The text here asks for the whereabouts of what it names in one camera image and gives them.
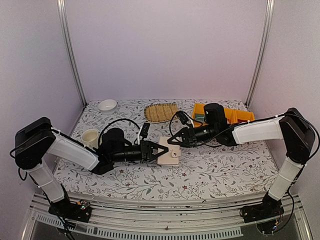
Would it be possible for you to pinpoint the green item in bin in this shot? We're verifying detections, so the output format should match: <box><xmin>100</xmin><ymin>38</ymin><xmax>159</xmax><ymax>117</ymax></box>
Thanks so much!
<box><xmin>194</xmin><ymin>114</ymin><xmax>206</xmax><ymax>124</ymax></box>

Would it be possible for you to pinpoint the yellow bin right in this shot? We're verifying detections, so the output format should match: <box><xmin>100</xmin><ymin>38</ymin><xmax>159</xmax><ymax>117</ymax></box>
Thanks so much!
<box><xmin>235</xmin><ymin>110</ymin><xmax>255</xmax><ymax>123</ymax></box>

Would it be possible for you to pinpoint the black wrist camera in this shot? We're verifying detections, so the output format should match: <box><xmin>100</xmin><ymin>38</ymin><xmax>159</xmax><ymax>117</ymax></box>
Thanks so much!
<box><xmin>176</xmin><ymin>110</ymin><xmax>195</xmax><ymax>128</ymax></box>
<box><xmin>137</xmin><ymin>122</ymin><xmax>151</xmax><ymax>145</ymax></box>

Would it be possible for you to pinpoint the yellow bin middle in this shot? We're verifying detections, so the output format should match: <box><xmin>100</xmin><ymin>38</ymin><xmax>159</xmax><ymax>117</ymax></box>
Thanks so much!
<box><xmin>224</xmin><ymin>108</ymin><xmax>238</xmax><ymax>124</ymax></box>

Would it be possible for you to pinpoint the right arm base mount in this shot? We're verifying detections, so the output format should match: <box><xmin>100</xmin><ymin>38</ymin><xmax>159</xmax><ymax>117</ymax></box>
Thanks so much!
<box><xmin>239</xmin><ymin>192</ymin><xmax>284</xmax><ymax>223</ymax></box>

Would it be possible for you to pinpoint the woven bamboo tray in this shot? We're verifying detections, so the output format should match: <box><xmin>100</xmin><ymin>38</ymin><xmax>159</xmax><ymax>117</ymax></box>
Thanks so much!
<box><xmin>144</xmin><ymin>103</ymin><xmax>179</xmax><ymax>124</ymax></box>

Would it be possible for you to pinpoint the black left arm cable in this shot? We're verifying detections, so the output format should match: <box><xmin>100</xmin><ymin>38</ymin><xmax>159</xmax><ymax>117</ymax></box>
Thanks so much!
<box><xmin>98</xmin><ymin>118</ymin><xmax>142</xmax><ymax>146</ymax></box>

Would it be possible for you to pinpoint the aluminium frame post left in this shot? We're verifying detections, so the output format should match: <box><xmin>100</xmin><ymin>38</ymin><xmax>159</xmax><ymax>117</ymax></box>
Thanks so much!
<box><xmin>56</xmin><ymin>0</ymin><xmax>88</xmax><ymax>107</ymax></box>

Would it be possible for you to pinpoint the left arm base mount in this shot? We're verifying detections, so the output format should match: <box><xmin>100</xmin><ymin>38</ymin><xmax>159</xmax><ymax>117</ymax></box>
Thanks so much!
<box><xmin>48</xmin><ymin>191</ymin><xmax>93</xmax><ymax>223</ymax></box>

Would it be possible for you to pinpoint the small white bowl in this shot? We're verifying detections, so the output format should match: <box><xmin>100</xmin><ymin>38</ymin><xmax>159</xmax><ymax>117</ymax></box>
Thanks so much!
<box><xmin>98</xmin><ymin>99</ymin><xmax>117</xmax><ymax>115</ymax></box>

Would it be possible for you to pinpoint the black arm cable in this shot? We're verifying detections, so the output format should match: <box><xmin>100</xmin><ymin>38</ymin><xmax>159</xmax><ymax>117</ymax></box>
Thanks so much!
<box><xmin>168</xmin><ymin>111</ymin><xmax>320</xmax><ymax>166</ymax></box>
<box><xmin>98</xmin><ymin>118</ymin><xmax>142</xmax><ymax>146</ymax></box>

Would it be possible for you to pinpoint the floral patterned table mat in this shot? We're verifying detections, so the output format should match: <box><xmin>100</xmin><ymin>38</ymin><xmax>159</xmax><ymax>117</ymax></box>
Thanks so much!
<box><xmin>54</xmin><ymin>99</ymin><xmax>278</xmax><ymax>201</ymax></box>

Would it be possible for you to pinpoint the aluminium front rail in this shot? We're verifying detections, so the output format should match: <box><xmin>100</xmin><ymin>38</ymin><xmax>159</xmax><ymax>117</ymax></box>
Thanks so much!
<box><xmin>21</xmin><ymin>192</ymin><xmax>313</xmax><ymax>240</ymax></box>

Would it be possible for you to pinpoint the yellow bin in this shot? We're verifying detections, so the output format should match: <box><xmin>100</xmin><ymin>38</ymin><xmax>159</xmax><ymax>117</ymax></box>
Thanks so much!
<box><xmin>191</xmin><ymin>103</ymin><xmax>206</xmax><ymax>128</ymax></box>
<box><xmin>235</xmin><ymin>110</ymin><xmax>255</xmax><ymax>123</ymax></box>
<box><xmin>224</xmin><ymin>108</ymin><xmax>238</xmax><ymax>124</ymax></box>

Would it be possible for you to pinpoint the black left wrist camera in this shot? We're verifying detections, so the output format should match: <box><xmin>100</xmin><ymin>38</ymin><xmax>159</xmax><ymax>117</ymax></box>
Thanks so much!
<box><xmin>137</xmin><ymin>122</ymin><xmax>151</xmax><ymax>145</ymax></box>

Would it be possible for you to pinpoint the cream ceramic mug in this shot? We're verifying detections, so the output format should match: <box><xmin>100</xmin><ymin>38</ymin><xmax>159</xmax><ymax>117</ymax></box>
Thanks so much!
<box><xmin>81</xmin><ymin>129</ymin><xmax>99</xmax><ymax>148</ymax></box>

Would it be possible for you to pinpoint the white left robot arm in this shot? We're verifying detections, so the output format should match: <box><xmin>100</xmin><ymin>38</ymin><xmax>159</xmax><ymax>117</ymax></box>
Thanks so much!
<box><xmin>9</xmin><ymin>117</ymin><xmax>169</xmax><ymax>204</ymax></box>

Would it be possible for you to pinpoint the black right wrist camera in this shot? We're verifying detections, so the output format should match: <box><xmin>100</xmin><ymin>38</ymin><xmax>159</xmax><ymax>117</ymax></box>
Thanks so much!
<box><xmin>176</xmin><ymin>110</ymin><xmax>195</xmax><ymax>128</ymax></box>

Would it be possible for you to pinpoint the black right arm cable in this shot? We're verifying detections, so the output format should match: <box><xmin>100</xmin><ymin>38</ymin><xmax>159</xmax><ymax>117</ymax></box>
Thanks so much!
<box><xmin>168</xmin><ymin>111</ymin><xmax>320</xmax><ymax>166</ymax></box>

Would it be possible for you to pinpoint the aluminium frame post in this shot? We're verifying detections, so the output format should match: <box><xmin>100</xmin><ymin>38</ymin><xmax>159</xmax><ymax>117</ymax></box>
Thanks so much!
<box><xmin>245</xmin><ymin>0</ymin><xmax>275</xmax><ymax>109</ymax></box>
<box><xmin>56</xmin><ymin>0</ymin><xmax>88</xmax><ymax>107</ymax></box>

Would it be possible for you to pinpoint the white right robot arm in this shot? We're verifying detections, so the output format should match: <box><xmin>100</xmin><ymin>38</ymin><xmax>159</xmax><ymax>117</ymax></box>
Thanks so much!
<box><xmin>167</xmin><ymin>103</ymin><xmax>320</xmax><ymax>201</ymax></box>

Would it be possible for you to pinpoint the yellow bin left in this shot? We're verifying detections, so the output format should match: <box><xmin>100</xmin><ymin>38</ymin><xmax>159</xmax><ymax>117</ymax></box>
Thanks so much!
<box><xmin>191</xmin><ymin>103</ymin><xmax>206</xmax><ymax>128</ymax></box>

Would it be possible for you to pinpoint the aluminium frame post right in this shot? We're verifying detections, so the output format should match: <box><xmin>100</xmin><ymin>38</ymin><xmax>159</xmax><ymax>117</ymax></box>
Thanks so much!
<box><xmin>245</xmin><ymin>0</ymin><xmax>275</xmax><ymax>109</ymax></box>

